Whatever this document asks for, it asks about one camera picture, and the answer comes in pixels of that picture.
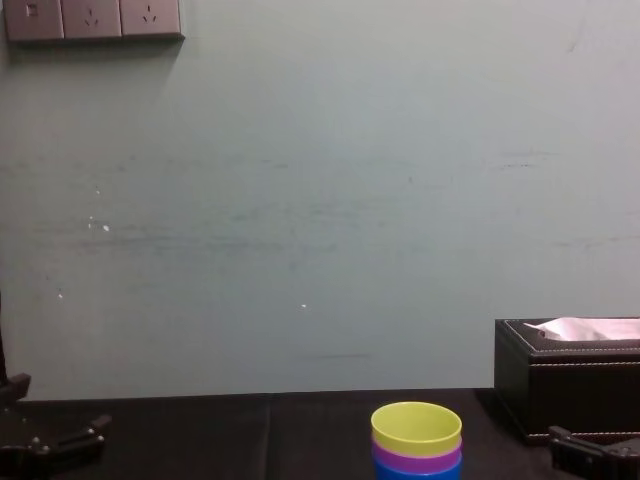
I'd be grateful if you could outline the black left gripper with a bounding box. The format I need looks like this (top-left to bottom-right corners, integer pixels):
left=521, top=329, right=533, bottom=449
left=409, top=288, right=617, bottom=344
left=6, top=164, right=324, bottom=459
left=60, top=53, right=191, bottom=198
left=0, top=372, right=113, bottom=475

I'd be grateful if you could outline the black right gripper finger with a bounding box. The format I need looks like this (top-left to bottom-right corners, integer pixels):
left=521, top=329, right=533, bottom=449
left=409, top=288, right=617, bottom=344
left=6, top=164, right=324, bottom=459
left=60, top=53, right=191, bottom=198
left=548, top=425, right=640, bottom=474

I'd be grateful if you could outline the yellow-green plastic cup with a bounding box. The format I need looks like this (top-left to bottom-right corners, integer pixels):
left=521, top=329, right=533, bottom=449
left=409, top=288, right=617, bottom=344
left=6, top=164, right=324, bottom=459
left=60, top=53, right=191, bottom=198
left=370, top=401, right=463, bottom=458

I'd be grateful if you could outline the purple plastic cup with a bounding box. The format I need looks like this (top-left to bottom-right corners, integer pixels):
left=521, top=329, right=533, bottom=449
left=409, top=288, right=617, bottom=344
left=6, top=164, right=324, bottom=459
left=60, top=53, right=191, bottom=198
left=370, top=435, right=463, bottom=472

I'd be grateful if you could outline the blue plastic cup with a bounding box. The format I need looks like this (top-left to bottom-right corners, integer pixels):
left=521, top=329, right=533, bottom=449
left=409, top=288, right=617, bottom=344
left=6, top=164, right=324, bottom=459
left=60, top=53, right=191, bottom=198
left=372, top=451, right=464, bottom=480

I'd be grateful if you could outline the black leather tissue box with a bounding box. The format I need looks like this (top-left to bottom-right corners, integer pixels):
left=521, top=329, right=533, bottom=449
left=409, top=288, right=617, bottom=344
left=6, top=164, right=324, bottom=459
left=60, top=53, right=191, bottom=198
left=494, top=316, right=640, bottom=447

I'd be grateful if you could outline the white paper tissue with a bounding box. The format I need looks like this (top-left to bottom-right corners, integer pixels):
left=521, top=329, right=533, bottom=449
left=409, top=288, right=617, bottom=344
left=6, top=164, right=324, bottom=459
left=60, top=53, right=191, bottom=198
left=521, top=316, right=640, bottom=343

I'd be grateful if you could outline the black table cloth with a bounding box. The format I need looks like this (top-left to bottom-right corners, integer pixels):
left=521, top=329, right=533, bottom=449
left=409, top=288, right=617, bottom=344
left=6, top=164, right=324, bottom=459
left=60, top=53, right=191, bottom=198
left=0, top=385, right=640, bottom=480

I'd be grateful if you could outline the thin dark cable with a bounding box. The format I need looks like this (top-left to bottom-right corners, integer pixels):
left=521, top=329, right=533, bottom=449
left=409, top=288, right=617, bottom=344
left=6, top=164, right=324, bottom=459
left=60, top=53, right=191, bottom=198
left=0, top=292, right=10, bottom=394

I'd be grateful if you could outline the grey wall socket plate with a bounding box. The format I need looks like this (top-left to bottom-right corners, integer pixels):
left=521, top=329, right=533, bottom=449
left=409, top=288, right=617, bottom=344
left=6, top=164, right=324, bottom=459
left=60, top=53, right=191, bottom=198
left=119, top=0, right=183, bottom=37
left=61, top=0, right=123, bottom=39

